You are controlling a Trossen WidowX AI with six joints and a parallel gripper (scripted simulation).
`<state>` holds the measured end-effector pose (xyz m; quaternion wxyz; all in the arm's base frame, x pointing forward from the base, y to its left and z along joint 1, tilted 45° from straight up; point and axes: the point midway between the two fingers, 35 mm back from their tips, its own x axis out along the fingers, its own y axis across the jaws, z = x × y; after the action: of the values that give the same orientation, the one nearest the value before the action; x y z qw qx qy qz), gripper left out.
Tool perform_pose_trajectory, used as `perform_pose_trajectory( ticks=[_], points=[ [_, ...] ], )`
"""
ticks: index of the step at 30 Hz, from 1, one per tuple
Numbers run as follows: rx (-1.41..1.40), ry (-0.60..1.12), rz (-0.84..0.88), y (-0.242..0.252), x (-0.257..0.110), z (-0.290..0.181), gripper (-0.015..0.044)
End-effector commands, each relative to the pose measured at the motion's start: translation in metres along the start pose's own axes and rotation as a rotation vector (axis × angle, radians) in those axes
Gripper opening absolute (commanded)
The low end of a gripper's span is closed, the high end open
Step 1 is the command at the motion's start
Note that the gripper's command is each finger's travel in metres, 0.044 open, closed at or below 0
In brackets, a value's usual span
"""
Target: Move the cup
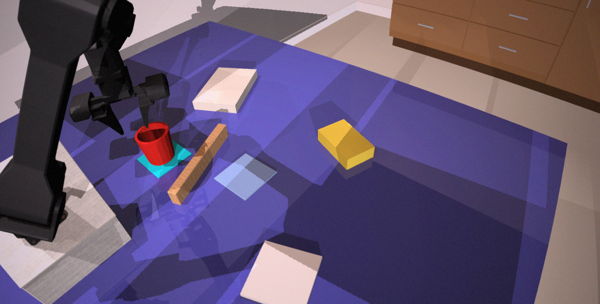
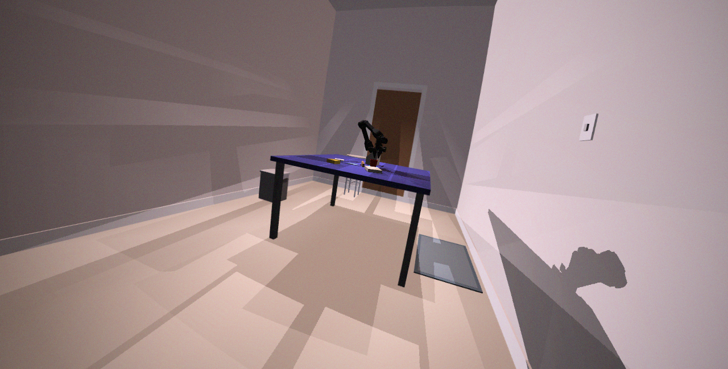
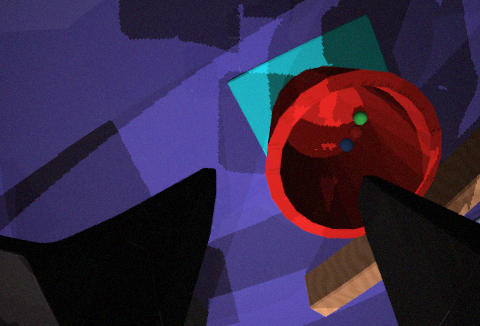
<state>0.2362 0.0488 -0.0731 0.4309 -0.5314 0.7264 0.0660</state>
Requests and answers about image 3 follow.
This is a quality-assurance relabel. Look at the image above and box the red cup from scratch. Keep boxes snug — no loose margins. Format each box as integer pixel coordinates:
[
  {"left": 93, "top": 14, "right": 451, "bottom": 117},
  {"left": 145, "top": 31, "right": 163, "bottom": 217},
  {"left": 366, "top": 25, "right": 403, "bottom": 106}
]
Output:
[{"left": 265, "top": 66, "right": 441, "bottom": 239}]

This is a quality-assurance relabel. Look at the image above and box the green marble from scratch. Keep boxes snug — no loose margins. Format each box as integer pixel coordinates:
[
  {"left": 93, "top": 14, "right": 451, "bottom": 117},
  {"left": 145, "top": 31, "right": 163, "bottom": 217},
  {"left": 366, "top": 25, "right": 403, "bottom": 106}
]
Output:
[{"left": 353, "top": 110, "right": 368, "bottom": 126}]

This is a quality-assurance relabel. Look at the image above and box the wooden rectangular bar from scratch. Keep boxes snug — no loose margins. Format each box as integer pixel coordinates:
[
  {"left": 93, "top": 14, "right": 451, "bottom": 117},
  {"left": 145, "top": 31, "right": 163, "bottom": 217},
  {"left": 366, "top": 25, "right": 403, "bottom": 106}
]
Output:
[{"left": 304, "top": 126, "right": 480, "bottom": 317}]

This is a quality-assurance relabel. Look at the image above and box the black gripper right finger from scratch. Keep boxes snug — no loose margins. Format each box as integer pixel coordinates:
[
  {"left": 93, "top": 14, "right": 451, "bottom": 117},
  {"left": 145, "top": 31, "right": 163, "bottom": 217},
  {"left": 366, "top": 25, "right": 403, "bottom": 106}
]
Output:
[{"left": 357, "top": 175, "right": 480, "bottom": 326}]

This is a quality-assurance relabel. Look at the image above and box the dark blue marble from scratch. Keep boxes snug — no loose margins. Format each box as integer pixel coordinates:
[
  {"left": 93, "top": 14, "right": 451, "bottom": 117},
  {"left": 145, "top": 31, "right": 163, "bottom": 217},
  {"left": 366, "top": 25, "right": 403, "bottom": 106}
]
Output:
[{"left": 340, "top": 138, "right": 355, "bottom": 153}]

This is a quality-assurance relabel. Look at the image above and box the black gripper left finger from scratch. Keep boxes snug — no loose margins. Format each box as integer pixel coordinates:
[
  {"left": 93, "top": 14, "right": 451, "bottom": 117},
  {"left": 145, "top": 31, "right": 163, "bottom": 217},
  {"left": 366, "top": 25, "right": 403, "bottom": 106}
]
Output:
[{"left": 0, "top": 167, "right": 216, "bottom": 326}]

